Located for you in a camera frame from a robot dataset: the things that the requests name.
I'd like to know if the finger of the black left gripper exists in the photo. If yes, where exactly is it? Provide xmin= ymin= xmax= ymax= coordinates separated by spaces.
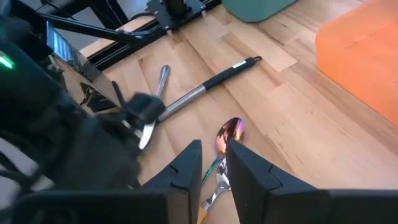
xmin=119 ymin=92 xmax=167 ymax=124

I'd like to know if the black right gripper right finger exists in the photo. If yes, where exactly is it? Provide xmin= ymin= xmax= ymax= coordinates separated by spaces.
xmin=226 ymin=139 xmax=398 ymax=224

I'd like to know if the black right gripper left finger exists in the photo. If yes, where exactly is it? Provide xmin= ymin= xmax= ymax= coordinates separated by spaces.
xmin=9 ymin=139 xmax=203 ymax=224

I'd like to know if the silver table knife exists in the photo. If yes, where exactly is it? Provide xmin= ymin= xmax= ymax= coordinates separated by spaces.
xmin=137 ymin=64 xmax=171 ymax=150

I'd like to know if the silver spoon yellow handle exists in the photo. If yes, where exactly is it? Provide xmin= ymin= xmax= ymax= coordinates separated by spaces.
xmin=197 ymin=158 xmax=233 ymax=224

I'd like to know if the black slotted spatula steel handle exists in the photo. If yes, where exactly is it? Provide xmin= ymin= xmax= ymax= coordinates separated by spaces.
xmin=157 ymin=55 xmax=263 ymax=123

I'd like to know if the iridescent spoon green handle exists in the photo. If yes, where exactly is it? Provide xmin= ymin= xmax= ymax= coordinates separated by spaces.
xmin=201 ymin=117 xmax=246 ymax=187

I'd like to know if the green plastic bin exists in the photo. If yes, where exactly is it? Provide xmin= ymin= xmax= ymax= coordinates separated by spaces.
xmin=221 ymin=0 xmax=299 ymax=23

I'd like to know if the black table camera box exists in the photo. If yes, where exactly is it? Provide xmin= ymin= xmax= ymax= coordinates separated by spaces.
xmin=45 ymin=21 xmax=124 ymax=114

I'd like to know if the black table frame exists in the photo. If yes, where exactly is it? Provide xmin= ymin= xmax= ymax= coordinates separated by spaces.
xmin=9 ymin=0 xmax=223 ymax=71

